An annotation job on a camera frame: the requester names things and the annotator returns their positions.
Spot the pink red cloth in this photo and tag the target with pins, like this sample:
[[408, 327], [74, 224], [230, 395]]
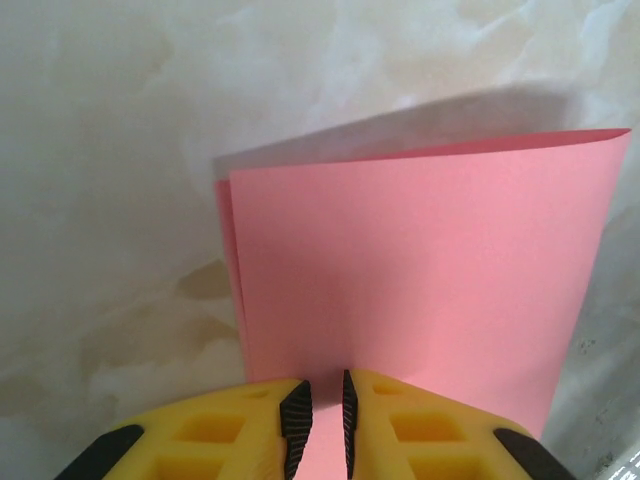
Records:
[[400, 260]]

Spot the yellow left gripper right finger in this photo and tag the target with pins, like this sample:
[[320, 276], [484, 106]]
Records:
[[425, 435]]

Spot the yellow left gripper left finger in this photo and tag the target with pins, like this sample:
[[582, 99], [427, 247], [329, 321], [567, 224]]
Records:
[[200, 435]]

